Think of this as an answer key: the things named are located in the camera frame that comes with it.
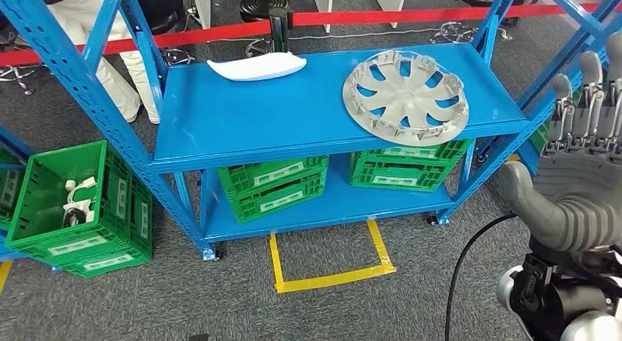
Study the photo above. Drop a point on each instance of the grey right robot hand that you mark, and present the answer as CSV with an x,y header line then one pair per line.
x,y
583,169

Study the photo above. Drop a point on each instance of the silver wheel cover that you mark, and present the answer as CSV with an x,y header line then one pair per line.
x,y
413,98

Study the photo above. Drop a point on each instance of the white plastic trim part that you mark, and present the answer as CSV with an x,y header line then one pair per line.
x,y
257,66

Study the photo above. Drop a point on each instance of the white desk panel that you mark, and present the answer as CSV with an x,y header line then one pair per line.
x,y
201,8
323,8
388,6

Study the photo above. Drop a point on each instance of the yellow floor tape square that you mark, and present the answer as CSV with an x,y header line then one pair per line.
x,y
4,275
335,279

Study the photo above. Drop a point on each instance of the person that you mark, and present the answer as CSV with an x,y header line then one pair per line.
x,y
112,86
155,3

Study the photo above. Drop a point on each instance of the green open plastic crate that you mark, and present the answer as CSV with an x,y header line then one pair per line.
x,y
39,183
9,193

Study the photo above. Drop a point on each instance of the chrome stool base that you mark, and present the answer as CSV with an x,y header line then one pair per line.
x,y
17,74

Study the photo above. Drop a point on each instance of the black barrier post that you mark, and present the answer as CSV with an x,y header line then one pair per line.
x,y
279,32

